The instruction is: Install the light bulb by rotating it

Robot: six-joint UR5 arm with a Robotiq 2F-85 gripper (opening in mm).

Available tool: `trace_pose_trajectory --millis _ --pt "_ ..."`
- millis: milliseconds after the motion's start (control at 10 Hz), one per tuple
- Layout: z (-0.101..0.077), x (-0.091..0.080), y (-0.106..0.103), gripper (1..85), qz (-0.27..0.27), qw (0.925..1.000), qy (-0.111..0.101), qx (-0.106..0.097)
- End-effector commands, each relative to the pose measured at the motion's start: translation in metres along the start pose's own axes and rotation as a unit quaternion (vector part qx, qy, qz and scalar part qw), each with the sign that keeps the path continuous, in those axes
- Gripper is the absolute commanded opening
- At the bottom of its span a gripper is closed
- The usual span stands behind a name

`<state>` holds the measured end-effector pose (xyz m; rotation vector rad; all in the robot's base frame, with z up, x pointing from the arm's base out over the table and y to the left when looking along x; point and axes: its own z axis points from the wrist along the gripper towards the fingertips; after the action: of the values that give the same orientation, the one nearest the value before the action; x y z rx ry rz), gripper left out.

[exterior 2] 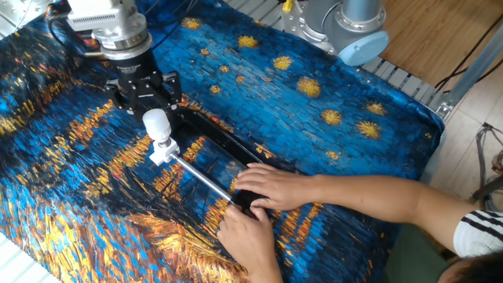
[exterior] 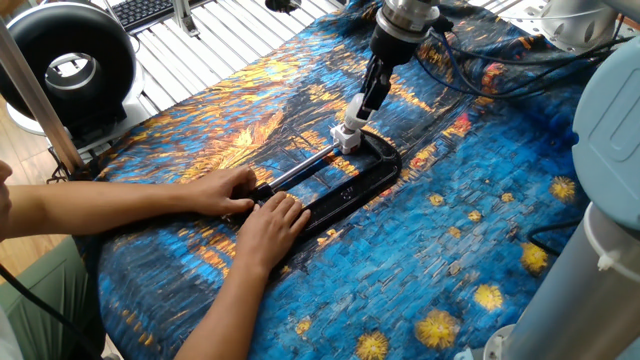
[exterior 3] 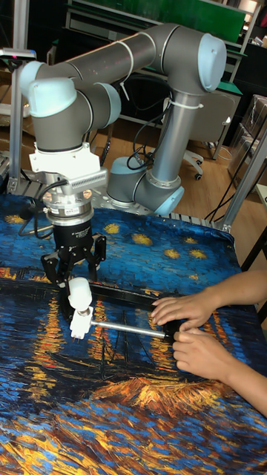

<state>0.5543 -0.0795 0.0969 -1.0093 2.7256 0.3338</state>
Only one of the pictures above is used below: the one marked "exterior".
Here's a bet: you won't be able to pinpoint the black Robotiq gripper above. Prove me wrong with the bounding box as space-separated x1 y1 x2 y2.
358 26 425 117

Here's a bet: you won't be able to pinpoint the white light bulb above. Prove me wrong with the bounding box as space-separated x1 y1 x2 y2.
343 95 371 131

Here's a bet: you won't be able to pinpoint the black C-clamp with metal screw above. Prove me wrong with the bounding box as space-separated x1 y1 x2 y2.
238 130 403 241

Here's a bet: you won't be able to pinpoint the person's right forearm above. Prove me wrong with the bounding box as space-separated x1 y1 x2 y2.
165 255 281 360

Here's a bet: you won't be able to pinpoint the person's left forearm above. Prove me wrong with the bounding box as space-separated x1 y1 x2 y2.
0 180 201 239

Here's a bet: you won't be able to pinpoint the white bulb socket block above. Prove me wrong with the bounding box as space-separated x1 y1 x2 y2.
330 124 364 155

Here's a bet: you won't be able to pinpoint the person's right hand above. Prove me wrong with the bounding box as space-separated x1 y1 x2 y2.
232 192 313 273

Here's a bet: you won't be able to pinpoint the person's left hand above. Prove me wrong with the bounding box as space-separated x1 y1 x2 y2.
180 165 261 219

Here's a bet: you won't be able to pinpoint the starry night print tablecloth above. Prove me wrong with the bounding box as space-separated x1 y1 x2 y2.
72 0 601 360

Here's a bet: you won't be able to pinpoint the black keyboard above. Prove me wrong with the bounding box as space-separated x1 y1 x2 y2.
103 0 218 30

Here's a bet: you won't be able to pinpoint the black round fan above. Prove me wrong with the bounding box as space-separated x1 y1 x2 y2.
0 0 138 138

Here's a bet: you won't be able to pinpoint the green trousers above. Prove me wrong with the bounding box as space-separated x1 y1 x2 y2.
0 233 108 360

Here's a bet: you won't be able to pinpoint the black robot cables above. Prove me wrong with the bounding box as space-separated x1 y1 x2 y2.
418 5 640 111

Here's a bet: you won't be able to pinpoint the aluminium upright post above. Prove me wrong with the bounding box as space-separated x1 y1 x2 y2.
0 18 88 173

